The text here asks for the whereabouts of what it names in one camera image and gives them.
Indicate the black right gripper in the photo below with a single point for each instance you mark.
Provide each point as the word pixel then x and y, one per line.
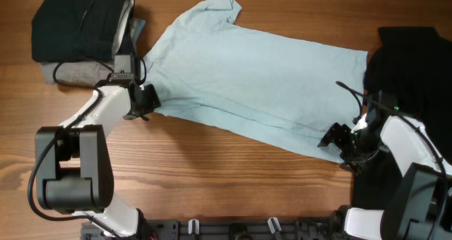
pixel 337 133

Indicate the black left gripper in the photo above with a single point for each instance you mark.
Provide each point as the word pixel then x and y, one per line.
pixel 154 102

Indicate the light blue t-shirt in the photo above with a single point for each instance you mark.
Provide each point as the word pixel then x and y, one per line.
pixel 277 90

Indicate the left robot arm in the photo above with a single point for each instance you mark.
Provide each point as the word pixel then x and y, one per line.
pixel 72 178

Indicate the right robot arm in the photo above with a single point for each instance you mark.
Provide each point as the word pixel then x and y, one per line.
pixel 420 205

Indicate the folded blue garment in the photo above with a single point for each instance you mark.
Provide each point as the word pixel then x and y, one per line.
pixel 137 27

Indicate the black t-shirt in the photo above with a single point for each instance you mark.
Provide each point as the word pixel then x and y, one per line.
pixel 414 65

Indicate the folded dark green trousers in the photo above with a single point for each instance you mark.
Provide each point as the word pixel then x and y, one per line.
pixel 67 30

